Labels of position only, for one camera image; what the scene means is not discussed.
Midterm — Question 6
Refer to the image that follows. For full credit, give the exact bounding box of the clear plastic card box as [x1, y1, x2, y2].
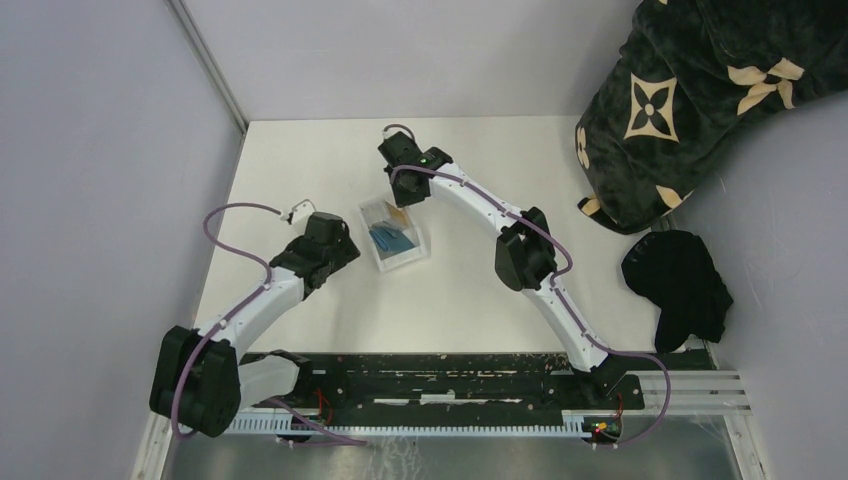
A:
[357, 195, 430, 273]

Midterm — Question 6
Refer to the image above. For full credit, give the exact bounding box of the blue leather card holder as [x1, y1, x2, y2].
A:
[368, 226, 419, 256]

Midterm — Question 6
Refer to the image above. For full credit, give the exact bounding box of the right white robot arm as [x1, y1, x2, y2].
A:
[378, 124, 626, 408]

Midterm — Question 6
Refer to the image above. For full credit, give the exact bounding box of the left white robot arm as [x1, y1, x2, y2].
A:
[149, 212, 360, 438]

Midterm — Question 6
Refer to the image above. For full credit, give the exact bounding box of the stack of credit cards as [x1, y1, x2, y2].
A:
[360, 200, 410, 230]

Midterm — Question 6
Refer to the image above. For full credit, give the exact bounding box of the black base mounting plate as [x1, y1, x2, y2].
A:
[280, 353, 645, 427]

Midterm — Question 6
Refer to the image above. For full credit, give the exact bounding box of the black cloth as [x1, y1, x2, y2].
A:
[621, 230, 734, 353]

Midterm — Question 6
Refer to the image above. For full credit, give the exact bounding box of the black floral patterned blanket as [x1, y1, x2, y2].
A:
[574, 1, 847, 234]

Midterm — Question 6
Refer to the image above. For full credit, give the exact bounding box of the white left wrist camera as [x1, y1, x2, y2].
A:
[279, 199, 316, 225]

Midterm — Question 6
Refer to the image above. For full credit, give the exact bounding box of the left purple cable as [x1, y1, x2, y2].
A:
[170, 201, 369, 448]

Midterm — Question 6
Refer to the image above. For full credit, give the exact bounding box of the aluminium corner post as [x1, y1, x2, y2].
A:
[165, 0, 249, 136]

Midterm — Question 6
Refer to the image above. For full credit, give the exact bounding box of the white slotted cable duct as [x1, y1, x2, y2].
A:
[225, 412, 590, 439]

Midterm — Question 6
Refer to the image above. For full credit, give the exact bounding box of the aluminium rail frame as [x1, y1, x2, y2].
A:
[635, 370, 751, 416]

